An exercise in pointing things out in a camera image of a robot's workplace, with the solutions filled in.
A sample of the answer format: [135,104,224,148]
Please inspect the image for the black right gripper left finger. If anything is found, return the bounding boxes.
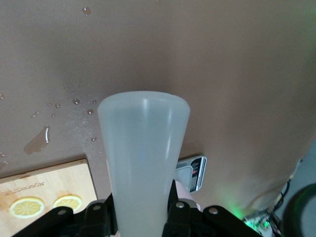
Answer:
[41,192,119,237]

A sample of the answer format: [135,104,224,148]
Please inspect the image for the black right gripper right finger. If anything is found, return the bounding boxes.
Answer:
[161,180,259,237]

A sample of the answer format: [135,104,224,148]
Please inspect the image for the pink plastic cup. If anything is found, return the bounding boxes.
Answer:
[175,181,204,213]

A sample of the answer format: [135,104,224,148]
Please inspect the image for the translucent squeeze bottle orange cap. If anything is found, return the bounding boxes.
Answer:
[97,90,191,237]

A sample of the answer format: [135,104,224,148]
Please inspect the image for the yellow lemon slice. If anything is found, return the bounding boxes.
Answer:
[9,197,45,219]
[53,195,83,213]

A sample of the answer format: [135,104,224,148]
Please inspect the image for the silver digital kitchen scale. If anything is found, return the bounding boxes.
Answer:
[175,155,207,194]

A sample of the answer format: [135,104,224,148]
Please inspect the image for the wooden cutting board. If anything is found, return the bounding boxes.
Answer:
[0,158,99,223]

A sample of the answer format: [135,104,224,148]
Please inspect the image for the small electronics box green light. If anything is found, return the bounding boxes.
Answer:
[243,208,283,235]

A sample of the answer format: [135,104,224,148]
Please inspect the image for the elongated water puddle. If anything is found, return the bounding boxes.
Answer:
[24,125,51,154]

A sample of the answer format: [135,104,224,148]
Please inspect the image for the brown table cover mat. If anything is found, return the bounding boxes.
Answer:
[0,0,316,237]

